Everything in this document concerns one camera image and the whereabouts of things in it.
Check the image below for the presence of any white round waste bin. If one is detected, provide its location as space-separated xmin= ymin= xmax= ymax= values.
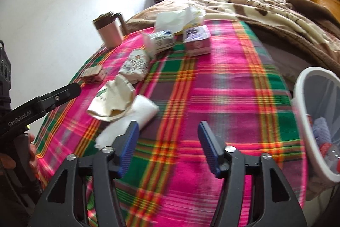
xmin=291 ymin=67 xmax=340 ymax=182

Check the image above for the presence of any brown beige blanket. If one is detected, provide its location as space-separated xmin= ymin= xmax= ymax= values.
xmin=125 ymin=0 xmax=340 ymax=89

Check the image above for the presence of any pink mug with brown lid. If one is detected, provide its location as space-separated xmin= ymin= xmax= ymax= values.
xmin=92 ymin=11 xmax=128 ymax=50

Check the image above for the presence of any printed paper bag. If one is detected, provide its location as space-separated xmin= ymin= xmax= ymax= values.
xmin=118 ymin=48 xmax=150 ymax=84

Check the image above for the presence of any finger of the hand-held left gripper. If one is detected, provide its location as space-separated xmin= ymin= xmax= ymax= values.
xmin=34 ymin=83 xmax=82 ymax=114

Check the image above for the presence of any red label plastic bottle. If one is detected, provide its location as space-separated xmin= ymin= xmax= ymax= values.
xmin=319 ymin=142 xmax=340 ymax=173

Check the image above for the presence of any small cardboard box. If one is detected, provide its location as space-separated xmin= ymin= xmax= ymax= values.
xmin=80 ymin=66 xmax=107 ymax=83

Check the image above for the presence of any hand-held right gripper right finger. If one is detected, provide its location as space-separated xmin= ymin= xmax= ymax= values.
xmin=198 ymin=121 xmax=307 ymax=227

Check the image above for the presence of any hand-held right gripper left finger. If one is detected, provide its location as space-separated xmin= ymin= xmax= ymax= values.
xmin=34 ymin=121 xmax=140 ymax=227

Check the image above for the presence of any white tissue roll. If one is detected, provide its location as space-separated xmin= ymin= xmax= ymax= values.
xmin=95 ymin=95 xmax=160 ymax=150

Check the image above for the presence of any pink green plaid cloth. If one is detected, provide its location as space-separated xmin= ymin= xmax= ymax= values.
xmin=34 ymin=20 xmax=309 ymax=227

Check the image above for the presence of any person's left hand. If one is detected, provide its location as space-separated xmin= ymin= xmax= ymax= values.
xmin=27 ymin=134 xmax=39 ymax=176

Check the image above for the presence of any white ribbed plastic bottle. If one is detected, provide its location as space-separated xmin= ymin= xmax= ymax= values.
xmin=312 ymin=117 xmax=332 ymax=142

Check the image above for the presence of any small pink purple box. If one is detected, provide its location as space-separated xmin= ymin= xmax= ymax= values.
xmin=182 ymin=25 xmax=212 ymax=57

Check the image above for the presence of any white blue paper cup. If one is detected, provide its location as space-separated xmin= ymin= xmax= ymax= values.
xmin=142 ymin=29 xmax=176 ymax=59

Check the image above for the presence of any yellow tissue box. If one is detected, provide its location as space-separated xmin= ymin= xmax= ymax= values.
xmin=154 ymin=7 xmax=205 ymax=32

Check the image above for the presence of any beige paper bag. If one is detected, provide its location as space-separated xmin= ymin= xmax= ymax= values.
xmin=87 ymin=74 xmax=136 ymax=122

